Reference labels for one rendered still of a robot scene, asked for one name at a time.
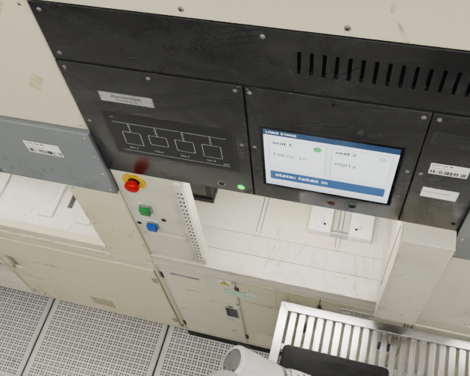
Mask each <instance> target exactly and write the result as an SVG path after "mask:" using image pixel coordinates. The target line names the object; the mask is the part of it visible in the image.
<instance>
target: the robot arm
mask: <svg viewBox="0 0 470 376"><path fill-rule="evenodd" d="M205 376H311V375H308V374H305V373H303V372H300V371H297V370H294V369H286V368H284V367H283V366H280V365H278V364H277V363H274V362H272V361H271V360H268V359H266V358H265V357H263V356H261V355H259V354H257V353H255V352H253V351H251V350H249V349H247V348H245V347H243V346H241V345H235V346H234V347H232V348H231V349H230V350H229V351H228V352H227V354H226V355H225V357H224V359H223V361H222V370H218V371H215V372H212V373H209V374H208V375H205Z"/></svg>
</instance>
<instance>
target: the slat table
mask: <svg viewBox="0 0 470 376"><path fill-rule="evenodd" d="M290 314H291V315H290ZM296 316H300V317H299V321H298V327H297V331H296V335H295V342H294V346H298V347H300V344H301V337H302V333H303V329H304V322H305V318H309V319H308V323H307V329H306V333H305V338H304V345H303V348H307V349H309V347H310V340H311V336H312V331H313V324H314V320H315V319H316V320H318V321H317V325H316V332H315V336H314V340H313V348H312V350H314V351H318V350H319V343H320V339H321V334H322V326H323V322H327V324H326V328H325V335H324V340H323V344H322V353H326V354H327V353H328V346H329V342H330V334H331V329H332V325H333V323H334V324H336V326H335V331H334V335H333V343H332V348H331V353H330V354H332V355H335V356H336V355H337V351H338V346H339V338H340V333H341V328H342V325H344V326H345V329H344V334H343V339H342V347H341V352H340V357H344V358H346V355H347V350H348V341H349V336H350V332H351V328H354V333H353V338H352V343H351V352H350V357H349V359H351V360H356V356H357V346H358V341H359V335H360V330H363V337H362V342H361V348H360V357H359V361H360V362H363V363H364V362H365V361H366V352H367V346H368V341H369V331H371V332H372V342H371V348H370V353H369V364H372V365H374V364H375V358H376V352H377V341H378V335H379V333H381V334H382V337H381V343H380V354H379V360H378V366H381V367H384V366H385V359H386V347H387V341H388V336H391V343H390V350H389V361H388V368H387V367H384V368H387V369H388V370H389V376H424V364H425V355H426V347H427V344H429V345H430V349H429V358H428V367H427V376H434V368H435V359H436V347H437V346H439V362H438V372H437V376H444V374H445V354H446V348H449V357H448V376H454V371H455V359H456V351H459V362H458V375H457V376H465V367H466V353H469V370H468V376H470V341H466V340H463V339H456V338H453V337H449V336H443V335H439V334H434V333H428V332H424V331H421V330H414V329H411V328H404V327H401V326H397V325H391V324H387V323H383V322H376V321H373V320H369V319H363V318H359V317H355V316H349V315H345V314H341V313H335V312H331V311H327V310H321V309H317V308H313V307H307V306H303V305H300V304H293V303H289V302H285V301H281V307H280V310H279V314H278V320H277V324H276V327H275V333H274V337H273V340H272V347H271V350H270V354H269V360H271V361H272V362H274V363H277V364H278V359H279V355H280V352H281V351H282V350H283V347H284V346H285V345H287V344H288V345H291V341H292V335H293V331H294V327H295V320H296ZM398 338H401V344H400V351H399V358H398V370H397V369H394V368H395V355H396V348H397V341H398ZM407 340H410V352H409V360H408V367H407V372H404V364H405V357H406V350H407ZM417 342H420V347H419V362H418V370H417V374H414V367H415V359H416V345H417Z"/></svg>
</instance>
